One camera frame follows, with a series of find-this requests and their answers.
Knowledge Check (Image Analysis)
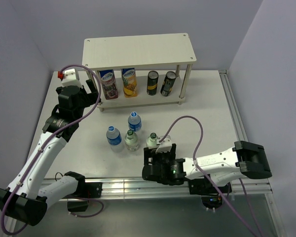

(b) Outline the green-cap glass bottle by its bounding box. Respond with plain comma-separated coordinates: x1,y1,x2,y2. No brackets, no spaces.
124,130,139,152
146,132,158,149

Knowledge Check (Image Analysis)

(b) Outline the black Schweppes can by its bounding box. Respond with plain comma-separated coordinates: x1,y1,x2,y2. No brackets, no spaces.
147,71,159,96
160,71,177,97

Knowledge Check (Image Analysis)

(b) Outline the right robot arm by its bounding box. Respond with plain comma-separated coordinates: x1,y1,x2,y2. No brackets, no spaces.
142,138,272,193

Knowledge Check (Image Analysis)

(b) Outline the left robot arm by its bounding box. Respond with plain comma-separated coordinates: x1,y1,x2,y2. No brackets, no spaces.
0,79,99,226

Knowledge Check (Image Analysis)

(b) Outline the white two-tier shelf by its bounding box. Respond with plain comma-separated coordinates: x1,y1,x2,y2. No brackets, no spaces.
82,33,197,112

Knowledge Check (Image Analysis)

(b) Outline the grape juice carton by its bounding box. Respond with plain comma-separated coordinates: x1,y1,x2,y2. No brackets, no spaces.
99,70,118,100

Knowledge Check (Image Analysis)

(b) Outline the rear Pocari water bottle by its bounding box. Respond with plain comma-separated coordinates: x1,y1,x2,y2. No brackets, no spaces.
128,112,142,132

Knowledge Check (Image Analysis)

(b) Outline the pocari water bottle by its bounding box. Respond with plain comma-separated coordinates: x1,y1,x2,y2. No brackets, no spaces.
128,112,142,132
106,126,123,153

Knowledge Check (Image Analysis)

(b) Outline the front Pocari water bottle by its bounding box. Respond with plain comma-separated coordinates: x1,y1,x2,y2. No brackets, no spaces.
106,126,123,153

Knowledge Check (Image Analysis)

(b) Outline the pineapple juice carton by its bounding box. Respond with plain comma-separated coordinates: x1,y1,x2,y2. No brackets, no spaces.
121,68,138,98

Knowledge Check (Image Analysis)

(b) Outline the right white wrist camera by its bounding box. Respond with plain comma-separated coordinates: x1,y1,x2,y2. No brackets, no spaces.
155,135,172,154

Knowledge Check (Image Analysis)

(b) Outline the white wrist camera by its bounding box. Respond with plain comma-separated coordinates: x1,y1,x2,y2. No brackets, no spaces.
58,69,82,88
155,135,172,154

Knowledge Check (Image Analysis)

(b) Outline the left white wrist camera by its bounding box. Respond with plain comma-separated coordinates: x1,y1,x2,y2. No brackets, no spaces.
58,69,82,88

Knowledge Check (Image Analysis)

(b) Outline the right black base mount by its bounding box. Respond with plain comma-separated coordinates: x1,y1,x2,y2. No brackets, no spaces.
188,178,224,210

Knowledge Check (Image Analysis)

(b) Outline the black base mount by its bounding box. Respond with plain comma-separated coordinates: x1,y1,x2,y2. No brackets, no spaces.
188,178,224,210
67,182,103,213

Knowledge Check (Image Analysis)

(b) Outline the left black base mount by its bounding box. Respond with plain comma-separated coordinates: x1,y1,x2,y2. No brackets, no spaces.
67,182,103,213

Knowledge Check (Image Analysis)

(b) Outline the aluminium right side rail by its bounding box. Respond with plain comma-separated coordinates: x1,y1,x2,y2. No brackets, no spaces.
218,70,259,175

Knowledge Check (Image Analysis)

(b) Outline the aluminium rail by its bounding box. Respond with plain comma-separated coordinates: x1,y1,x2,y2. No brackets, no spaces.
39,174,273,201
218,70,259,175

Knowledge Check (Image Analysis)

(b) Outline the aluminium front rail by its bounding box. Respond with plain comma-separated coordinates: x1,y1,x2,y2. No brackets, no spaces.
39,174,273,201

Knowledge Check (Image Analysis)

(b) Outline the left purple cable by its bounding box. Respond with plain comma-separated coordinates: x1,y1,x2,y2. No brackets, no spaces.
0,64,104,235

